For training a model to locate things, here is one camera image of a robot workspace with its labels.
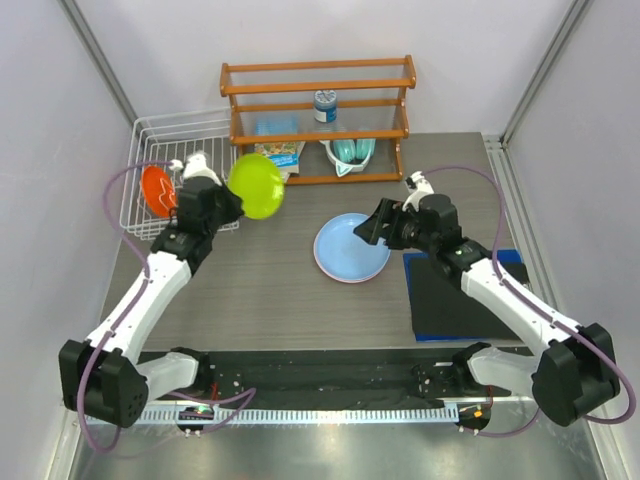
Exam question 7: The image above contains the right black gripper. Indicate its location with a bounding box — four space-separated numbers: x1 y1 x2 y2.
354 198 437 254

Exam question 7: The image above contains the green plate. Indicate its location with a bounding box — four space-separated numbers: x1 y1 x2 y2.
228 153 285 220

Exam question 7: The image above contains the light blue plate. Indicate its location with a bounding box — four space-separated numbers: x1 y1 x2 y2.
314 212 392 282

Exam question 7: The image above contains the pink plate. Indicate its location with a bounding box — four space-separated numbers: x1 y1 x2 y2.
312 234 391 285

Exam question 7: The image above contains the orange plate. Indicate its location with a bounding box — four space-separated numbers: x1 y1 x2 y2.
140 166 177 218

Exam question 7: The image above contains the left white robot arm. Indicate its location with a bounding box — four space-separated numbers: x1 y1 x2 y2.
59 176 243 428

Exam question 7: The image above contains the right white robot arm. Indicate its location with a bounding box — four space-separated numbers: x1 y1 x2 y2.
354 194 621 426

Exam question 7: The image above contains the lower paperback book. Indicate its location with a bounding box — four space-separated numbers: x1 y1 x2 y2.
280 170 299 184

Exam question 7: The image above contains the colourful paperback book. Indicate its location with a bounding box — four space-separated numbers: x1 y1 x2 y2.
254 141 305 174

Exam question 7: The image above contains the black cloth mat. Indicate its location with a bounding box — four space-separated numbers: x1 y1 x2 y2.
407 254 529 337

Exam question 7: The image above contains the clear bottle blue cap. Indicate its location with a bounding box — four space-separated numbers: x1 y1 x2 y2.
313 90 346 132

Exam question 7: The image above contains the orange wooden shelf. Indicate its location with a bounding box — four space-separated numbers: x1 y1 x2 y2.
219 55 417 185

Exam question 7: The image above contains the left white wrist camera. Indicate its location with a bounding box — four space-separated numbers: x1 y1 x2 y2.
169 151 222 186

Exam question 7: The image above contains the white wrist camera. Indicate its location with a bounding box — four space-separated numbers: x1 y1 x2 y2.
169 151 222 186
402 171 434 211

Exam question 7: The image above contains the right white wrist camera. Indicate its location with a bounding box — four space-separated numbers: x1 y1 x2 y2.
402 171 434 211

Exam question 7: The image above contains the white wire dish rack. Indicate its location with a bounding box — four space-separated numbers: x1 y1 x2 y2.
119 108 237 241

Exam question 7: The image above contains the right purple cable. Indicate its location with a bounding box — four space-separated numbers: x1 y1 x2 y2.
424 165 633 439

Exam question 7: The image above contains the purple cable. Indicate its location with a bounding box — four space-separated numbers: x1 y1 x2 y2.
424 165 633 439
76 158 258 454

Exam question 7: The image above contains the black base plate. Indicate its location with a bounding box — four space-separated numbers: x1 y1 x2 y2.
205 348 508 410

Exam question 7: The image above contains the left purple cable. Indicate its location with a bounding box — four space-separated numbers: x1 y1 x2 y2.
76 158 258 454

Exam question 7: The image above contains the white slotted cable duct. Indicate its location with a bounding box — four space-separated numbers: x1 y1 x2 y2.
135 403 459 426

